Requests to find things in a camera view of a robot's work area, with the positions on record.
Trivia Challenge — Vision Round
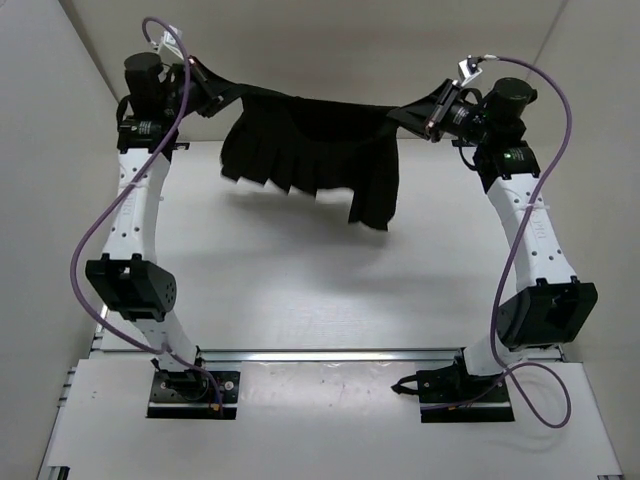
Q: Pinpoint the black pleated skirt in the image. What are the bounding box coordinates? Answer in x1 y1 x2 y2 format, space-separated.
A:
218 81 410 231

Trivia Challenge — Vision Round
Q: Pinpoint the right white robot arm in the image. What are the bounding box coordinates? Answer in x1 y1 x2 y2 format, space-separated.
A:
390 77 598 401

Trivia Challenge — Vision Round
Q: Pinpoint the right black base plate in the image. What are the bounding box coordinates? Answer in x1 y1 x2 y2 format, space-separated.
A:
391 365 515 424

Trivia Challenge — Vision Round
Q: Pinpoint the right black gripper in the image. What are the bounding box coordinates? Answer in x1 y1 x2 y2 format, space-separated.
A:
388 82 494 148

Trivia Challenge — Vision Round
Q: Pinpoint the aluminium front rail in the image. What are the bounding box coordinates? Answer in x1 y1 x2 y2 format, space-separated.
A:
201 349 457 363

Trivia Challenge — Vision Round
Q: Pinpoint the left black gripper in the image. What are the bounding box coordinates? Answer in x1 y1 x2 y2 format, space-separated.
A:
168 50 251 113

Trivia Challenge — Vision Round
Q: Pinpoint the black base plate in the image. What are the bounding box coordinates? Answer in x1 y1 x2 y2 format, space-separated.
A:
391 365 515 424
146 360 241 420

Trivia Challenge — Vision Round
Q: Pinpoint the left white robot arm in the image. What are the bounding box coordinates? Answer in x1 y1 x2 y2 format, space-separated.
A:
85 53 223 398

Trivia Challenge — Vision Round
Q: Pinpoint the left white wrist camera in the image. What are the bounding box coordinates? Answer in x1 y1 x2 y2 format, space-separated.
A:
151 29 184 64

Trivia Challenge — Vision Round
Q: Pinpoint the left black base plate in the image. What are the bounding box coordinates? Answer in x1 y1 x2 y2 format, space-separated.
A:
146 360 241 420

